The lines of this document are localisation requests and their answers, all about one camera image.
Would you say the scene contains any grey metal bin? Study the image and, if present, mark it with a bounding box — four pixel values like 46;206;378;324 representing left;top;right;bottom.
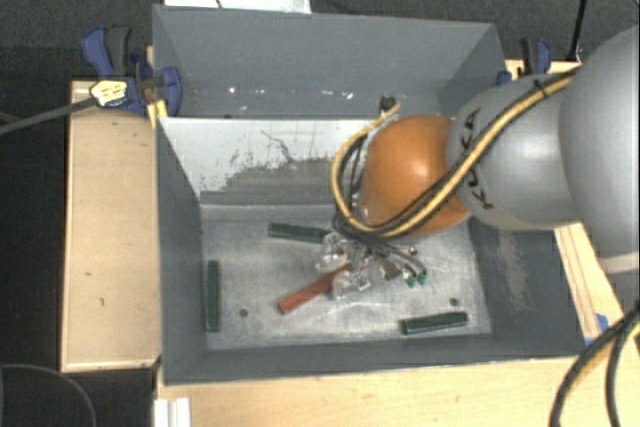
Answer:
150;4;587;387

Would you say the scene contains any pale wood flat board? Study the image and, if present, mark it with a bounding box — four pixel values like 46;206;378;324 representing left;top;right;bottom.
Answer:
59;78;164;374

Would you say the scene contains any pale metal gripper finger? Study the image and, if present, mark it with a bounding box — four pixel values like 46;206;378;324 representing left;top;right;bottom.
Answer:
314;231;352;273
328;265;374;302

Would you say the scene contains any dark green flat block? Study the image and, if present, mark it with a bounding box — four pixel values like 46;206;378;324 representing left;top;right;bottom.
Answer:
203;259;222;333
400;310;470;336
266;221;330;245

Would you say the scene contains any red-brown block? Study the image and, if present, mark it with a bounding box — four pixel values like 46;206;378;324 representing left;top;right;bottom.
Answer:
277;263;370;316

